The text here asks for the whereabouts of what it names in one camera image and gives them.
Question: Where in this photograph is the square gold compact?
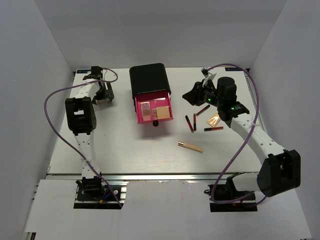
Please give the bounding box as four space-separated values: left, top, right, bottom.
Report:
156 106 171 120

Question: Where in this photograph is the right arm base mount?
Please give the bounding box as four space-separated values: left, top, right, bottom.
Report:
203 180 258 213

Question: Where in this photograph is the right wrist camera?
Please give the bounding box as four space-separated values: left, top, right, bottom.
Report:
201 67 217 87

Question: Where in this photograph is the gold cream tube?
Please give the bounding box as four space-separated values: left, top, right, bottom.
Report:
206 113 221 128

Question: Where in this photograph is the blue label sticker left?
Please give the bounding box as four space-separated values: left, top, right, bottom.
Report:
76 69 91 74

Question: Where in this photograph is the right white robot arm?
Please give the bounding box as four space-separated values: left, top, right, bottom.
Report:
182 76 301 200

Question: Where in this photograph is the dark red lip gloss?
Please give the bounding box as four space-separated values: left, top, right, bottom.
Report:
185 115 194 133
195 104 211 116
204 126 224 132
193 113 197 131

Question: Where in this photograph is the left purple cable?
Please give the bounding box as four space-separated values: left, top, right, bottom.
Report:
44 67 123 208

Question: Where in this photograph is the purple cable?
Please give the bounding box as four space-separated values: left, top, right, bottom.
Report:
44 67 123 208
207 63 270 206

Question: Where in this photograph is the blue label sticker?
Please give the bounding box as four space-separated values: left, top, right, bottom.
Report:
76 69 91 74
224 67 242 72

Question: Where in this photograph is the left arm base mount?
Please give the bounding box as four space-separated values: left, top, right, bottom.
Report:
73 176 126 210

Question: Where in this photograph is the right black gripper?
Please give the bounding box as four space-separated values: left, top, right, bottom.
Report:
182 78 223 108

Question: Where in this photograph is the black pink drawer organizer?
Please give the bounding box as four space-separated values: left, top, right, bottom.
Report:
129 63 174 127

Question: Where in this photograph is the pink blush palette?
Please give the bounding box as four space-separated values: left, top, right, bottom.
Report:
140 101 151 121

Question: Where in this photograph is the beige concealer tube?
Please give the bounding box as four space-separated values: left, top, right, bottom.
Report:
177 142 204 153

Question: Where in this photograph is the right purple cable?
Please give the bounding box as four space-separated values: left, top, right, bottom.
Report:
207 63 270 206

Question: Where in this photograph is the clear eyeshadow palette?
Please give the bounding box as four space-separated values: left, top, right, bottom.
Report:
152 108 158 120

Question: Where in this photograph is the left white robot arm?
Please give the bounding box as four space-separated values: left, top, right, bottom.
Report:
65 81 114 200

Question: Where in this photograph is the blue label sticker right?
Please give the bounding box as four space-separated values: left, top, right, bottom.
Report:
224 67 242 72

